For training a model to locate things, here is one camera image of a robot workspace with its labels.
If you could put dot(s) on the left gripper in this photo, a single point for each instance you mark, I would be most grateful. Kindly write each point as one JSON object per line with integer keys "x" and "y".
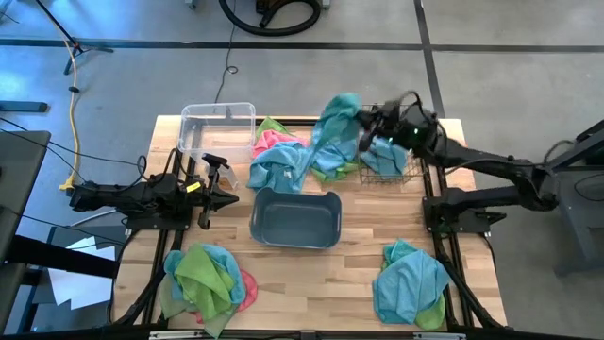
{"x": 206, "y": 218}

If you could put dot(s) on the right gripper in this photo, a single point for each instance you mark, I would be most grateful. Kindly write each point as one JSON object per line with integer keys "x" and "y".
{"x": 391, "y": 125}

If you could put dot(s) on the teal microfiber towel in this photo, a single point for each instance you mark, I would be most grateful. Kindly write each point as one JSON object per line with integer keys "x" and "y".
{"x": 342, "y": 111}
{"x": 396, "y": 250}

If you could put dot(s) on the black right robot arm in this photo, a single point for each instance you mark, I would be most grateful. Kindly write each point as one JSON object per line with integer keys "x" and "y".
{"x": 495, "y": 163}

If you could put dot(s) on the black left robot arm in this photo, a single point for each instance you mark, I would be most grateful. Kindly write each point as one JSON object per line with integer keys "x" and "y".
{"x": 141, "y": 196}

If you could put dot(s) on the spray bottle with black head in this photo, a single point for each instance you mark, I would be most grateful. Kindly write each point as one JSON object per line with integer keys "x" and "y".
{"x": 230, "y": 177}

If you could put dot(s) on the yellow tape tag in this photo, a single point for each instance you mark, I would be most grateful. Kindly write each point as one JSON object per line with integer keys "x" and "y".
{"x": 193, "y": 187}

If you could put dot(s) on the clear plastic bin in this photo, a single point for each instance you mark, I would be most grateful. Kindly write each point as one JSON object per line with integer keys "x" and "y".
{"x": 207, "y": 137}

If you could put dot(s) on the grey-blue plastic basket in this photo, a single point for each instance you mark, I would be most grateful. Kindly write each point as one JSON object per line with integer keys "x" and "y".
{"x": 295, "y": 222}

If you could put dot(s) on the white paper sheets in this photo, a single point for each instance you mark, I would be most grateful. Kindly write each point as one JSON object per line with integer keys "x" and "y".
{"x": 80, "y": 288}

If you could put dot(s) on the black support beam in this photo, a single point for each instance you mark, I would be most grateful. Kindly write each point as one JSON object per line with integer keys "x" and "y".
{"x": 56, "y": 257}

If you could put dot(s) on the dark grey desk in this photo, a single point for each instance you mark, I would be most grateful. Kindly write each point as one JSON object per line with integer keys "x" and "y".
{"x": 19, "y": 189}

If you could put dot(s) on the black flat floor bar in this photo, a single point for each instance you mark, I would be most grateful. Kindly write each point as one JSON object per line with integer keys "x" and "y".
{"x": 23, "y": 107}

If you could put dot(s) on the dark grey equipment stand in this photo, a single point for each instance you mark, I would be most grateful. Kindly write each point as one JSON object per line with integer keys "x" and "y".
{"x": 580, "y": 212}

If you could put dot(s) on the black tripod stand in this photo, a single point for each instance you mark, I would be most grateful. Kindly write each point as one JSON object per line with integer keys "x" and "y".
{"x": 56, "y": 22}

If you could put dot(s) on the black aluminium table frame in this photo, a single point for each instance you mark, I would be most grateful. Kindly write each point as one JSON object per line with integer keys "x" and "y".
{"x": 302, "y": 122}

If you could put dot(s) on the silver metal bracket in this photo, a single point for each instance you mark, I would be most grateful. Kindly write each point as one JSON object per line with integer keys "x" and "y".
{"x": 439, "y": 336}
{"x": 174, "y": 334}

